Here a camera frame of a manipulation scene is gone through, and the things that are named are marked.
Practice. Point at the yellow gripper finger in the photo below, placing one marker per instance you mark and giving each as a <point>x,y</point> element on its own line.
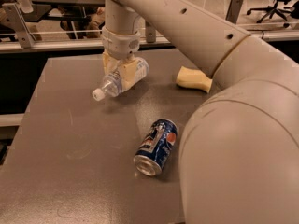
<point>127,71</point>
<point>110,64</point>

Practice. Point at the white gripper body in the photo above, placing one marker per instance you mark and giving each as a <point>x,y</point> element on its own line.
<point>121,47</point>

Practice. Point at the clear blue-label plastic bottle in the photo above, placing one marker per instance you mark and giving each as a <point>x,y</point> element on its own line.
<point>111,83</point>

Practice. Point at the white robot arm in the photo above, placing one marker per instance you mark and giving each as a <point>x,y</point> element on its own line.
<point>238,154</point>

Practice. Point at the yellow sponge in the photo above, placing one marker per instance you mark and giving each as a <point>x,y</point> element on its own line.
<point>193,79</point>

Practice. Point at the black desk in background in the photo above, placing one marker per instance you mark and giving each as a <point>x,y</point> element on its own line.
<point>42,9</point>

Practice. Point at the blue Pepsi soda can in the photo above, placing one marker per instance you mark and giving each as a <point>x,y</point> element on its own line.
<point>155,149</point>

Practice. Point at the middle grey metal bracket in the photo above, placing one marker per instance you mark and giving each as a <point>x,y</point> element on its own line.
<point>150,33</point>

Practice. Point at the grey metal bracket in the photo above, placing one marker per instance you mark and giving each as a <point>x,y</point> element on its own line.
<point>18,24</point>
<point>233,11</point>
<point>150,33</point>

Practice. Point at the left grey metal bracket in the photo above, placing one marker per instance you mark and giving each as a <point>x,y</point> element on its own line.
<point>18,24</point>

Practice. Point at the right grey metal bracket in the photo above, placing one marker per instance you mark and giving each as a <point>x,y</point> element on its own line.
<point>233,11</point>

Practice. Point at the grey metal rail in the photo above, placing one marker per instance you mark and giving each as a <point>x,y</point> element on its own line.
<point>93,44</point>

